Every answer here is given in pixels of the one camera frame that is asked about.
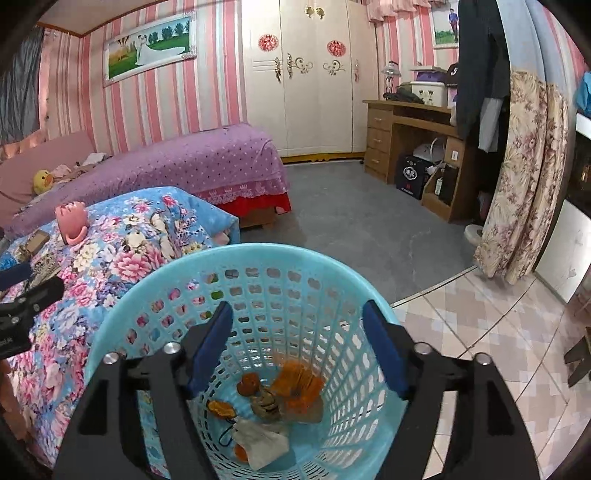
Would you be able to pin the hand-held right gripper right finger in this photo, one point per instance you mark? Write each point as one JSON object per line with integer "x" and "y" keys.
{"x": 385, "y": 346}

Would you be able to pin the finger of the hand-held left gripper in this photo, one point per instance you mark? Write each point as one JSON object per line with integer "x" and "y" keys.
{"x": 14, "y": 275}
{"x": 46, "y": 293}

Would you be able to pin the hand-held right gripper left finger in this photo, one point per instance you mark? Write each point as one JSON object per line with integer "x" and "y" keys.
{"x": 212, "y": 346}

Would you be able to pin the gold and black patterned box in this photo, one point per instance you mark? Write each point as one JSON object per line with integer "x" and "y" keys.
{"x": 46, "y": 270}

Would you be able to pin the orange peel piece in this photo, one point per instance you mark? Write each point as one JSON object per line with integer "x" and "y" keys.
{"x": 220, "y": 409}
{"x": 248, "y": 384}
{"x": 241, "y": 452}

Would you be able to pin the brown wrapper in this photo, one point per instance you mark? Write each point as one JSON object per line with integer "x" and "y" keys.
{"x": 267, "y": 405}

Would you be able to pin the orange plush items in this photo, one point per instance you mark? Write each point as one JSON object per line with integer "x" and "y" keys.
{"x": 298, "y": 385}

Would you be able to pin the white cloth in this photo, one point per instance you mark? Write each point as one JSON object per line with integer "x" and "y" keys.
{"x": 261, "y": 443}
{"x": 92, "y": 159}

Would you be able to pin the light blue plastic basket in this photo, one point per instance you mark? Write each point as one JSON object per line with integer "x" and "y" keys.
{"x": 277, "y": 258}

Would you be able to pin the person's left hand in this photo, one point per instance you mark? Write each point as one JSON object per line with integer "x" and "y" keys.
{"x": 9, "y": 397}

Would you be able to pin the pink mug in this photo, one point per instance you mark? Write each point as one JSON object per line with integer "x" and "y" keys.
{"x": 69, "y": 217}

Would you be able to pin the floral blanket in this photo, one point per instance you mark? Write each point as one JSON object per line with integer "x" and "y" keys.
{"x": 129, "y": 258}

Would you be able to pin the yellow duck plush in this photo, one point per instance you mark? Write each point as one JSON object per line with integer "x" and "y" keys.
{"x": 42, "y": 182}

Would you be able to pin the pink plush toy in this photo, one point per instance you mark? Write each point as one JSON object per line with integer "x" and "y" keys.
{"x": 62, "y": 171}

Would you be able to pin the pink headboard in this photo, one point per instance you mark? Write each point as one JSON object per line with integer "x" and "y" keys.
{"x": 55, "y": 152}

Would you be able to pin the red bed skirt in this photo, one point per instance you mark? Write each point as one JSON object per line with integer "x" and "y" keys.
{"x": 258, "y": 203}

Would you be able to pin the black carton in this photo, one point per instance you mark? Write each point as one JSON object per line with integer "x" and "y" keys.
{"x": 411, "y": 177}

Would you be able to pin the black bag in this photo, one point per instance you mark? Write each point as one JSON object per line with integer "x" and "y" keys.
{"x": 448, "y": 184}

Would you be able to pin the grey curtain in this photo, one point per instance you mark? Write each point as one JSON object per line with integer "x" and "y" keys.
{"x": 18, "y": 87}

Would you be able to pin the purple dotted bedspread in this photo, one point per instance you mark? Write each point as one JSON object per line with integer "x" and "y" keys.
{"x": 207, "y": 157}

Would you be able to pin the dark wooden stool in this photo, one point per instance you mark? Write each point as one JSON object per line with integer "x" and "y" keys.
{"x": 579, "y": 360}

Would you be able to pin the white framed door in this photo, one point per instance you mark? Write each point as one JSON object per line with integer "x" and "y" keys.
{"x": 565, "y": 249}

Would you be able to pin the wooden desk with drawers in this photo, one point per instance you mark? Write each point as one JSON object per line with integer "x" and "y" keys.
{"x": 378, "y": 134}

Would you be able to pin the floral curtain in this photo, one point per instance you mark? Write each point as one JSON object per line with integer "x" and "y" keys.
{"x": 526, "y": 175}

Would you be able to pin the grey hanging garment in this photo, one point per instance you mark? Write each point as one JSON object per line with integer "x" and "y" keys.
{"x": 488, "y": 124}

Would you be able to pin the dark clothes pile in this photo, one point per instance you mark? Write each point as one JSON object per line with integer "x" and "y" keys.
{"x": 401, "y": 96}

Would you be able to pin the white wardrobe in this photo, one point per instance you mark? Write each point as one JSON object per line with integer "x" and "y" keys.
{"x": 314, "y": 101}

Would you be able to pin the white storage box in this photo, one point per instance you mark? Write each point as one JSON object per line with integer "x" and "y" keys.
{"x": 431, "y": 94}

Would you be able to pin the framed wedding photo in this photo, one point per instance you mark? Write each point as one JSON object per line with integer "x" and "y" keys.
{"x": 147, "y": 46}

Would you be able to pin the desk lamp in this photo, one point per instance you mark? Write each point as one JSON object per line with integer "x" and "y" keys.
{"x": 390, "y": 74}

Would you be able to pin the purple box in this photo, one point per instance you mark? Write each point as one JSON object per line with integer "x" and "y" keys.
{"x": 427, "y": 74}

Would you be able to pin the black cap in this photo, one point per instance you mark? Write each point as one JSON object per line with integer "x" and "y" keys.
{"x": 452, "y": 74}

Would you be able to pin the dark hanging coat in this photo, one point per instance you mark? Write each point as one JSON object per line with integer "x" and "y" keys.
{"x": 482, "y": 64}

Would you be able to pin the red paper decoration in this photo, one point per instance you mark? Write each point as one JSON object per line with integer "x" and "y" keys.
{"x": 335, "y": 47}
{"x": 268, "y": 42}

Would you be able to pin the blue cloth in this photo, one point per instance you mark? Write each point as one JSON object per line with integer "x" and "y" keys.
{"x": 584, "y": 94}

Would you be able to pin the pink valance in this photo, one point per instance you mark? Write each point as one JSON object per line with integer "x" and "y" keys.
{"x": 397, "y": 8}

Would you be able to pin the gold wardrobe ornament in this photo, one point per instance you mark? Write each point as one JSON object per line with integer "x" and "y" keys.
{"x": 314, "y": 11}

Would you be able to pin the small wall photo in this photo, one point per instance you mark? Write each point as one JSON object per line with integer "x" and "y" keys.
{"x": 445, "y": 23}

